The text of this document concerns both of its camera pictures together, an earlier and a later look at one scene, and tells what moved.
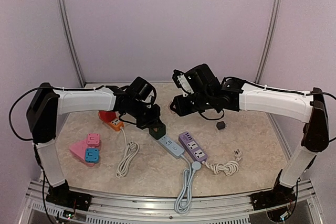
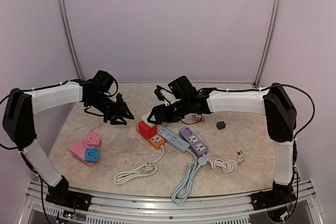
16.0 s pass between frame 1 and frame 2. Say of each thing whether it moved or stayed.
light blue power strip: moved
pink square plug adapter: stayed
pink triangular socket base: stayed
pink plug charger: moved
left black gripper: moved
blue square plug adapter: stayed
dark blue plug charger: stayed
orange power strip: moved
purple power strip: moved
